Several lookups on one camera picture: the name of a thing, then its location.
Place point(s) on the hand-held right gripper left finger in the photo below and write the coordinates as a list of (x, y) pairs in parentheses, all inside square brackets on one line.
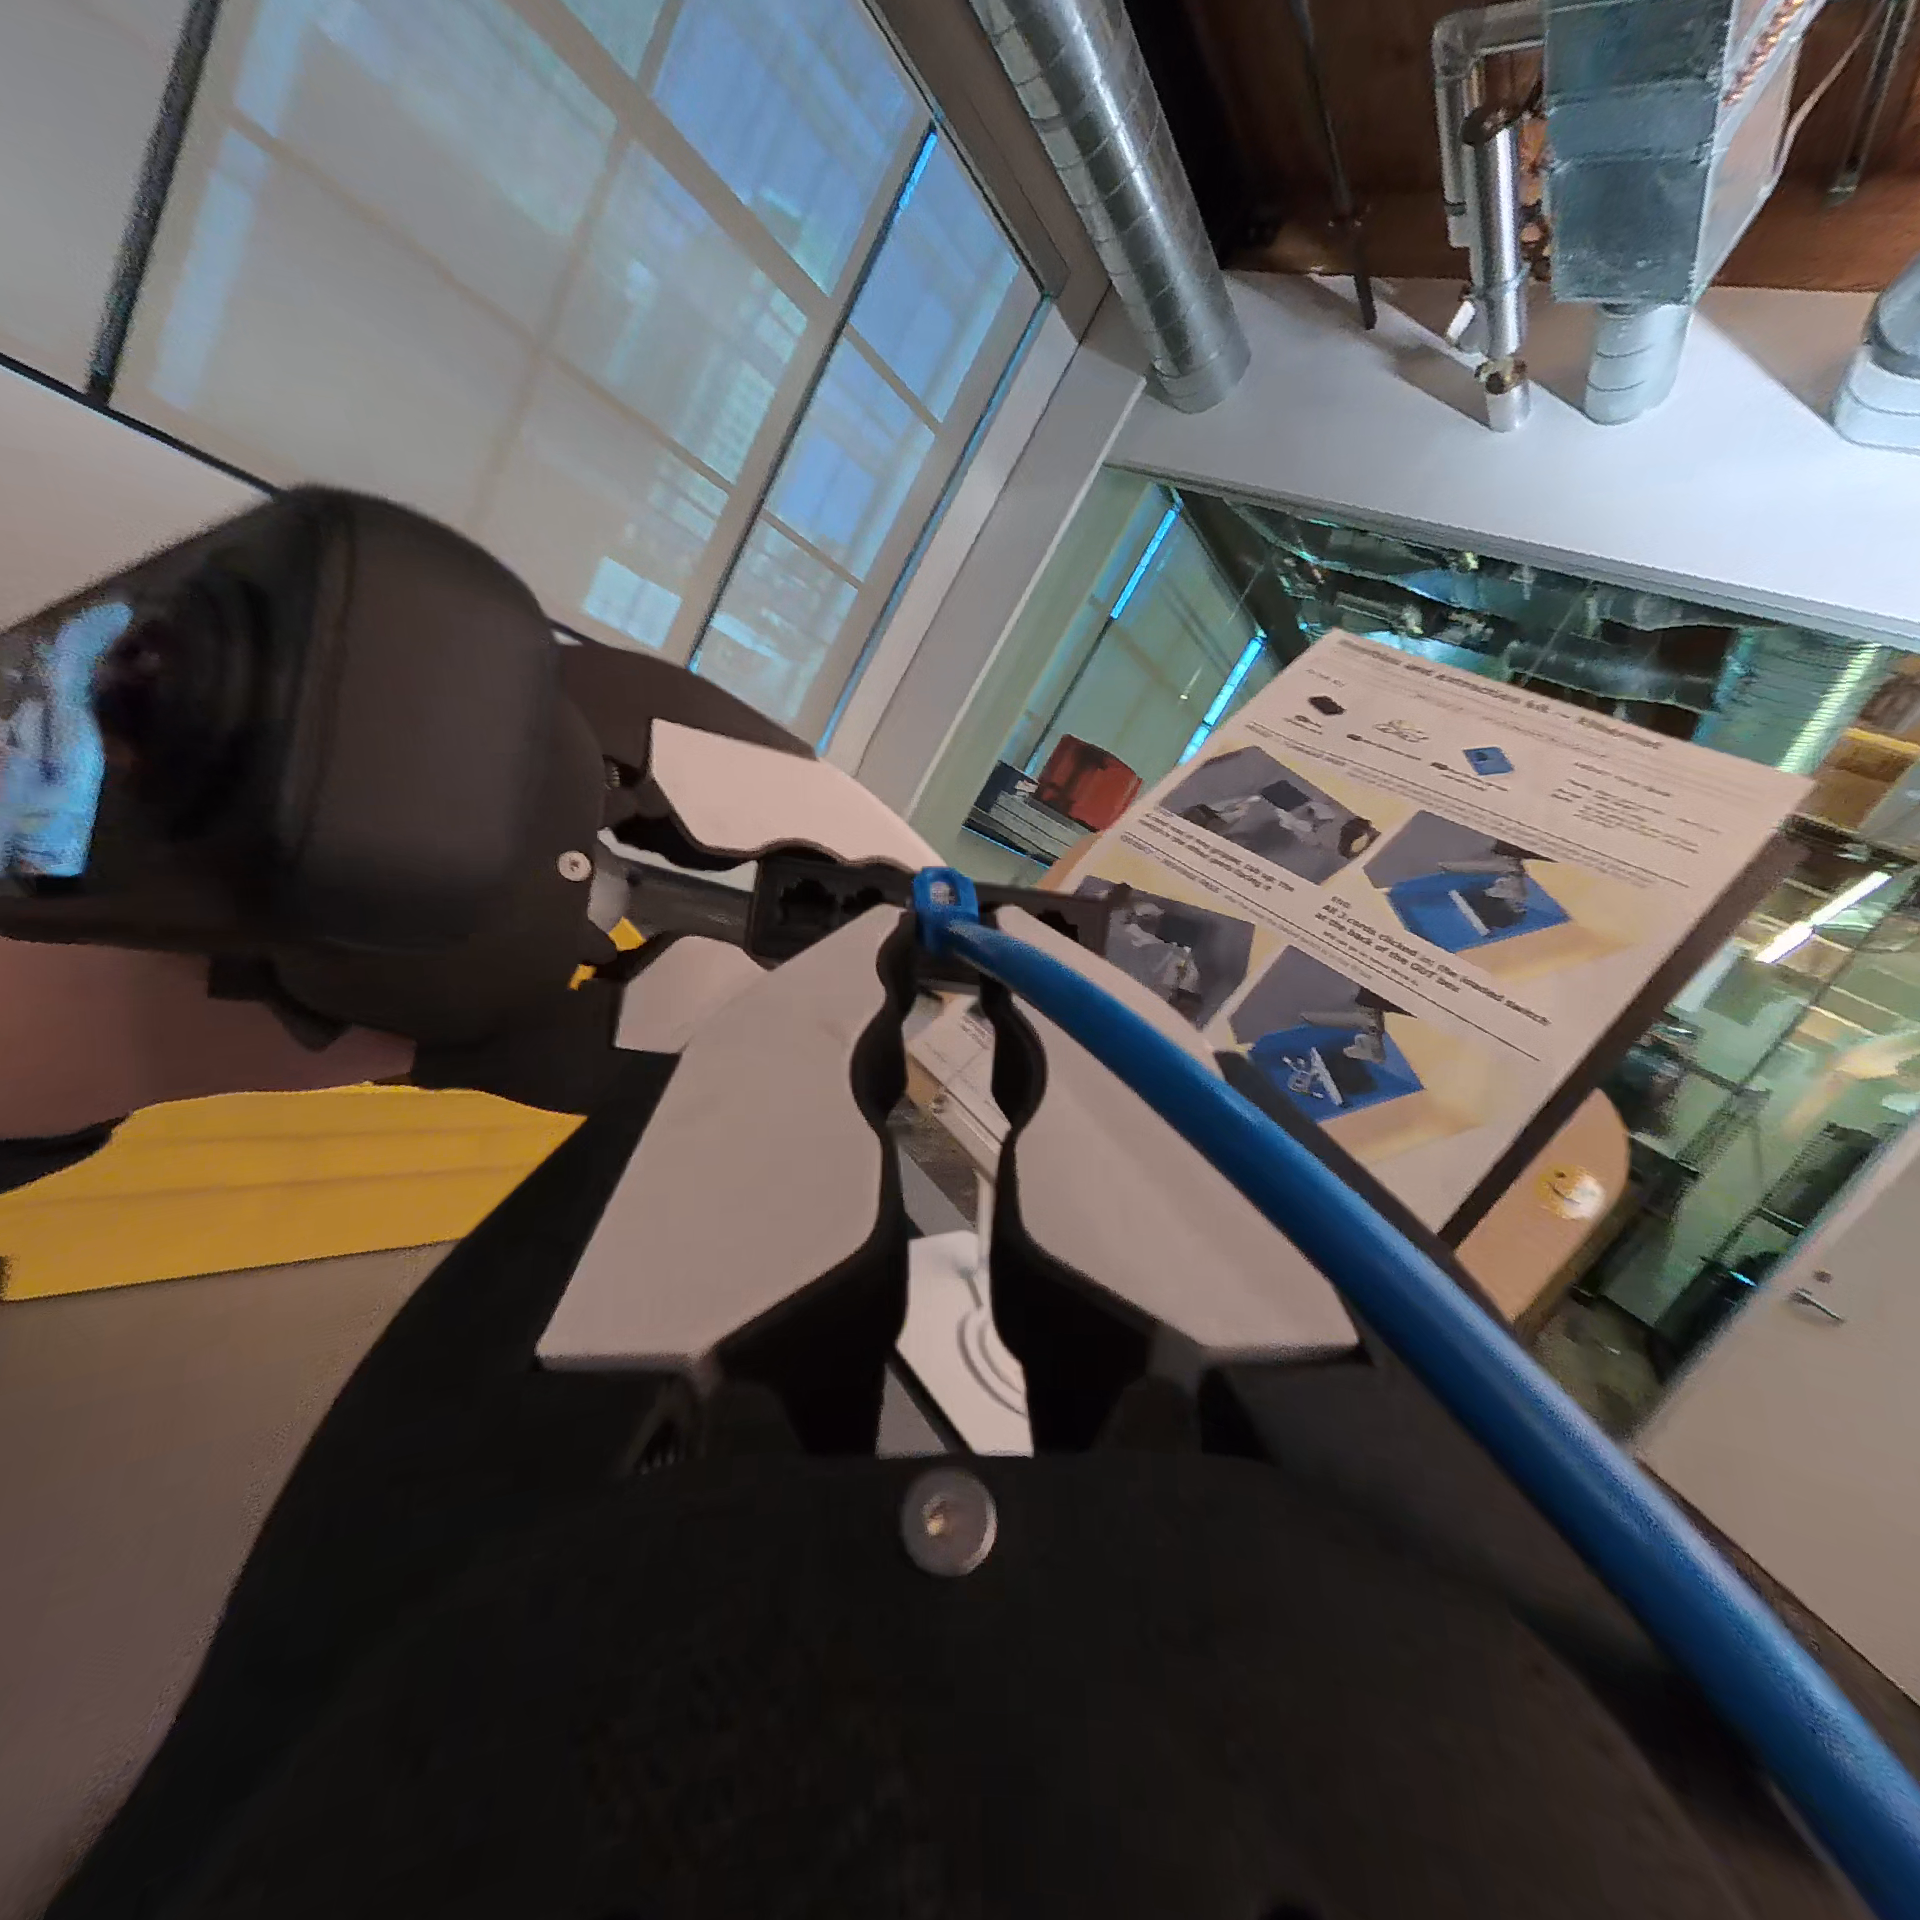
[(734, 1185)]

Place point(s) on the red machine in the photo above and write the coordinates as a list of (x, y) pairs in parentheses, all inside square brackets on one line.
[(1089, 781)]

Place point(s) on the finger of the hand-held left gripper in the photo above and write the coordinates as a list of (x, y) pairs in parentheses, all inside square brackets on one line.
[(780, 803), (690, 997)]

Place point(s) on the printed instruction poster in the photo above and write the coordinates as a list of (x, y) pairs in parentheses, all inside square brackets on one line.
[(1441, 916)]

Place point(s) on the wooden board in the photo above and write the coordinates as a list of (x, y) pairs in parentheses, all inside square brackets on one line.
[(1560, 1185)]

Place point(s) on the black network switch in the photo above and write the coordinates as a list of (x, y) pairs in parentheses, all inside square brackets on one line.
[(818, 901)]

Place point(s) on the person's left forearm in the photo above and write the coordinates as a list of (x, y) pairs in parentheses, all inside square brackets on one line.
[(106, 1036)]

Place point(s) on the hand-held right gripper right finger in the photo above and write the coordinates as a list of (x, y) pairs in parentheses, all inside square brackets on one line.
[(1141, 1238)]

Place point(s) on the square metal duct box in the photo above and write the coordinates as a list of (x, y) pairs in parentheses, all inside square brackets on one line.
[(1650, 165)]

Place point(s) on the metal pipe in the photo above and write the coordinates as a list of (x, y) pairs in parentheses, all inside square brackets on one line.
[(1493, 225)]

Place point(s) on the large glass window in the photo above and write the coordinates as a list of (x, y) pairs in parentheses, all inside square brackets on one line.
[(481, 301)]

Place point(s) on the round metal air duct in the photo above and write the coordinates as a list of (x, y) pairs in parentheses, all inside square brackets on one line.
[(1108, 182)]

